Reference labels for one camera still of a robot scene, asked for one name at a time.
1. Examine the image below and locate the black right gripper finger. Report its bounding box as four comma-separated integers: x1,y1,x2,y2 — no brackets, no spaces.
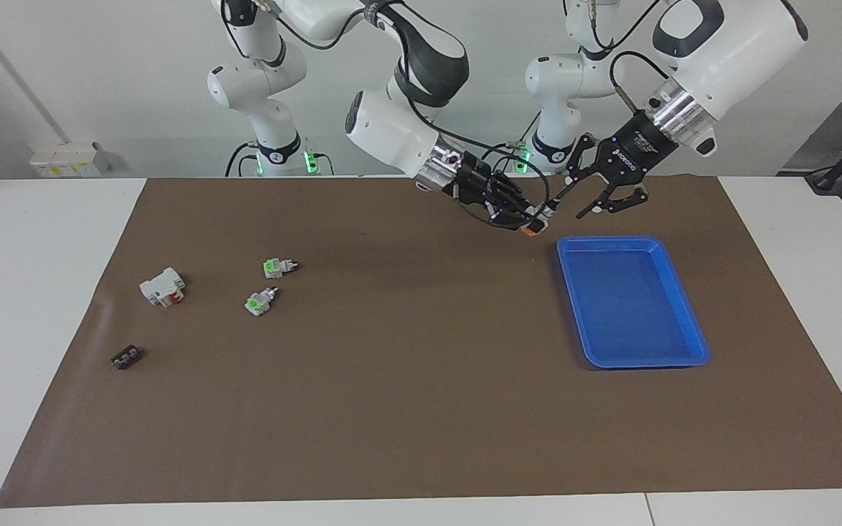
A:
487,203,531,229
494,174,535,216

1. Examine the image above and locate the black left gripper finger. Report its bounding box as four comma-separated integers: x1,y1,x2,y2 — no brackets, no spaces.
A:
547,134,615,214
576,179,648,220

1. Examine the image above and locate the white orange selector switch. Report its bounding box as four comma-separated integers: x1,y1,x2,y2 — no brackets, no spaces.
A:
522,207,555,236

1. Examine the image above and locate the blue plastic tray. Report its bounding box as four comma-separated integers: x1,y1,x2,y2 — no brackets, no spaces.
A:
557,235,710,370

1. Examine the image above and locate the brown table mat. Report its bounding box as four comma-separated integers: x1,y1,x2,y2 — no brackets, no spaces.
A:
0,175,842,508

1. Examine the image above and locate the white red circuit breaker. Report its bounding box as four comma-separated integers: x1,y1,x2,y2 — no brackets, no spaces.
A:
139,267,186,308

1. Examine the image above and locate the black base cable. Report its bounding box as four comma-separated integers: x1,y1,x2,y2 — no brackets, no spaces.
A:
225,142,261,178
474,110,542,175

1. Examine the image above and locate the white wall socket box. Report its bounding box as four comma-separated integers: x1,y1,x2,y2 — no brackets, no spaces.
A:
29,141,111,178

